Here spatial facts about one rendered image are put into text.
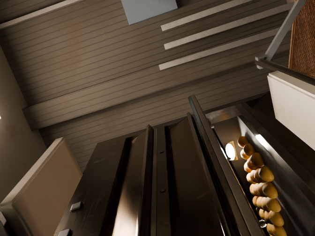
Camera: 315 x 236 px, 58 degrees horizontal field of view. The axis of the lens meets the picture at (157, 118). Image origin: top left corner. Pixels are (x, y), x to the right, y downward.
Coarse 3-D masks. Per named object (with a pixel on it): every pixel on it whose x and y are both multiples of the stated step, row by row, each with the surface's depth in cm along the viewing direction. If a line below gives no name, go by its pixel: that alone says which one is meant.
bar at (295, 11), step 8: (296, 0) 99; (304, 0) 97; (296, 8) 98; (288, 16) 99; (296, 16) 99; (288, 24) 100; (280, 32) 101; (280, 40) 101; (272, 48) 102; (256, 56) 105; (264, 56) 103; (272, 56) 103; (256, 64) 105; (264, 64) 97; (272, 64) 91; (288, 72) 79; (296, 72) 76; (304, 80) 70; (312, 80) 68
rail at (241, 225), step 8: (192, 104) 156; (200, 120) 130; (200, 128) 122; (208, 144) 106; (216, 160) 93; (216, 168) 89; (224, 176) 83; (224, 184) 80; (232, 200) 72; (232, 208) 70; (240, 216) 66; (240, 224) 64; (240, 232) 62; (248, 232) 61
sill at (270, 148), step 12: (240, 108) 167; (252, 120) 147; (252, 132) 146; (264, 132) 131; (264, 144) 128; (276, 144) 118; (276, 156) 115; (288, 156) 107; (288, 168) 103; (300, 168) 99; (300, 180) 94; (312, 180) 91; (312, 192) 87
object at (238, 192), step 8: (192, 96) 168; (200, 112) 139; (208, 128) 118; (208, 136) 112; (216, 144) 102; (216, 152) 98; (224, 160) 91; (224, 168) 87; (232, 176) 81; (232, 184) 78; (232, 192) 75; (240, 192) 73; (240, 200) 71; (240, 208) 68; (248, 208) 67; (248, 216) 65; (248, 224) 63; (256, 224) 62; (256, 232) 60
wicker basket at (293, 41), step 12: (312, 0) 154; (300, 12) 156; (312, 12) 156; (300, 24) 158; (312, 24) 158; (300, 36) 160; (312, 36) 161; (300, 48) 162; (312, 48) 162; (300, 60) 165; (312, 60) 165; (312, 72) 165
